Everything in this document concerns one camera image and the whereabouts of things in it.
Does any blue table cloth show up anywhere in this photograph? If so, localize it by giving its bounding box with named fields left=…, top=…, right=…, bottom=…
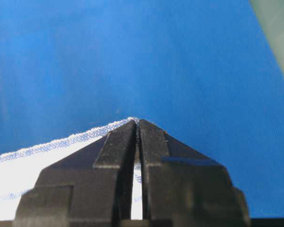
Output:
left=0, top=0, right=284, bottom=218

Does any blue white striped towel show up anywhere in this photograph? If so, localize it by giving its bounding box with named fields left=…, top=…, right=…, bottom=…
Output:
left=0, top=117, right=140, bottom=221

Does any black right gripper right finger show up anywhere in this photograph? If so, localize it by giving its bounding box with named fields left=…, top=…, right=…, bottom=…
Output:
left=139, top=120, right=251, bottom=227

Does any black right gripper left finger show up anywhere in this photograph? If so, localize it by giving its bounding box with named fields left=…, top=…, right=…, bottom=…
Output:
left=13, top=121, right=135, bottom=227

